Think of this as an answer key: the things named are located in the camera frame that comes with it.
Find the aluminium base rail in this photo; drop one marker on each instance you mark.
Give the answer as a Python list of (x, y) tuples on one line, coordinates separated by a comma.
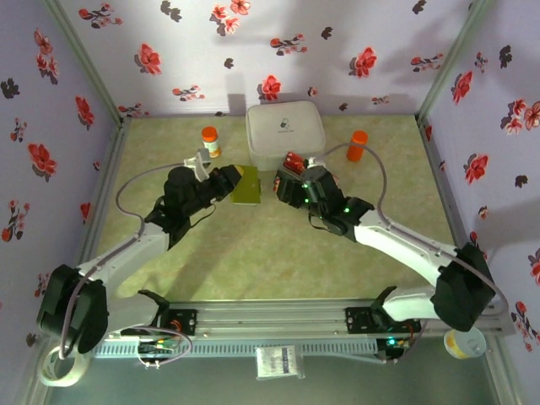
[(270, 320)]

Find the orange cylinder container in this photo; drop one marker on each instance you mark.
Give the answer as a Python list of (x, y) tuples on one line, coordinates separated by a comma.
[(358, 145)]

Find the orange bottle white label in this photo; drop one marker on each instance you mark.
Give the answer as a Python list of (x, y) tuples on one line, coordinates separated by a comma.
[(211, 141)]

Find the black controller board green light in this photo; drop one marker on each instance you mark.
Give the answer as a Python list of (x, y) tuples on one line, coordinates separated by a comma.
[(394, 343)]

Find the white storage box pill logo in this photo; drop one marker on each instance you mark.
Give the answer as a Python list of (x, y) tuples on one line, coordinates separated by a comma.
[(284, 126)]

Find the aluminium side rail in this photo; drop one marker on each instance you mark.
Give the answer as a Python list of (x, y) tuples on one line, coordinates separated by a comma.
[(109, 177), (443, 185)]

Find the green circuit board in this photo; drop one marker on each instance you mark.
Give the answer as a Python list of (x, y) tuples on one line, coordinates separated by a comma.
[(158, 348)]

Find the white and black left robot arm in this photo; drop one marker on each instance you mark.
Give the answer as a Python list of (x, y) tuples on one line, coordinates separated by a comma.
[(126, 253)]

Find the small red packet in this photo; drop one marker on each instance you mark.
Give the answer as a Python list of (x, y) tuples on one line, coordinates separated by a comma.
[(295, 162)]

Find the clear tape roll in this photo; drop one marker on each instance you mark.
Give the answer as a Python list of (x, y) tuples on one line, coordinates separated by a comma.
[(46, 373)]

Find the yellow and white cup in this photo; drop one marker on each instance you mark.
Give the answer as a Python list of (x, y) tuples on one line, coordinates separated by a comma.
[(462, 346)]

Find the aluminium frame post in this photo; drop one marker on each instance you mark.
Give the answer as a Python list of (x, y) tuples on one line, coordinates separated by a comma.
[(447, 63), (84, 59)]

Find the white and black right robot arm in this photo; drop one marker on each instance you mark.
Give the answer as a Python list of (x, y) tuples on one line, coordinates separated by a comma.
[(405, 249)]

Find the white paper label packet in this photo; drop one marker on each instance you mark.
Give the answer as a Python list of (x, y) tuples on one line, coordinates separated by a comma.
[(278, 362)]

